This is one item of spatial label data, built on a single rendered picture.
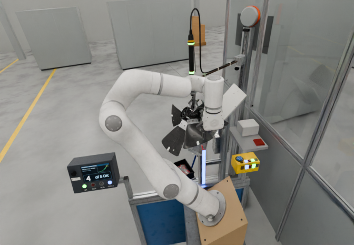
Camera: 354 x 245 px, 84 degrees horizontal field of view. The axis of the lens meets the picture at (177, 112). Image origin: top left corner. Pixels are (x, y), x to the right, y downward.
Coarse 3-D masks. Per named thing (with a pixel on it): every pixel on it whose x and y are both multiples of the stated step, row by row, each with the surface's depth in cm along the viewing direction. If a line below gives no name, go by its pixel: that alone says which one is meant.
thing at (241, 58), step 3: (243, 54) 175; (234, 57) 172; (237, 57) 170; (240, 57) 169; (243, 57) 171; (237, 60) 171; (240, 60) 169; (243, 60) 173; (234, 63) 174; (237, 63) 172; (240, 63) 171; (243, 63) 175
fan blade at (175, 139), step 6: (174, 132) 168; (180, 132) 166; (168, 138) 170; (174, 138) 167; (180, 138) 165; (168, 144) 169; (174, 144) 166; (180, 144) 164; (174, 150) 164; (180, 150) 163
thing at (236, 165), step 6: (234, 156) 137; (246, 156) 136; (252, 156) 136; (234, 162) 135; (246, 162) 132; (252, 162) 131; (258, 162) 132; (234, 168) 136; (252, 168) 134; (258, 168) 135
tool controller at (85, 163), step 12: (84, 156) 123; (96, 156) 121; (108, 156) 120; (72, 168) 114; (84, 168) 115; (96, 168) 115; (108, 168) 116; (72, 180) 116; (96, 180) 117; (108, 180) 119
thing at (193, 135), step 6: (186, 126) 153; (192, 126) 152; (186, 132) 149; (192, 132) 147; (198, 132) 146; (186, 138) 145; (192, 138) 143; (198, 138) 141; (210, 138) 138; (186, 144) 141; (192, 144) 139
